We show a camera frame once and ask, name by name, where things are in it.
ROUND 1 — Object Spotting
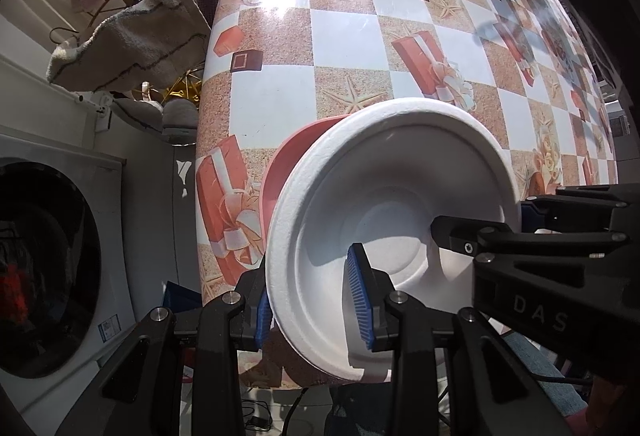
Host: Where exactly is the cream knitted towel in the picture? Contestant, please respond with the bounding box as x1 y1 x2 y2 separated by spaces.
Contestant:
47 0 210 92

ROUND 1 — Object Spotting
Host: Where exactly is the pink square plate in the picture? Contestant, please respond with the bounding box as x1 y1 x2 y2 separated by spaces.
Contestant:
259 115 344 244

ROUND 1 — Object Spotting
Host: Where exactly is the patterned vinyl tablecloth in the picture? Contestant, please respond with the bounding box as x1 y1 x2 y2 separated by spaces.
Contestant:
192 0 618 390

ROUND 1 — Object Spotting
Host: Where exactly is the white foam bowl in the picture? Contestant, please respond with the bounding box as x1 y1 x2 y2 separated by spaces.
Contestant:
266 97 520 382

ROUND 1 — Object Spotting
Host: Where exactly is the white washing machine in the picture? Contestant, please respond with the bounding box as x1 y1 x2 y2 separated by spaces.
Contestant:
1 127 136 411

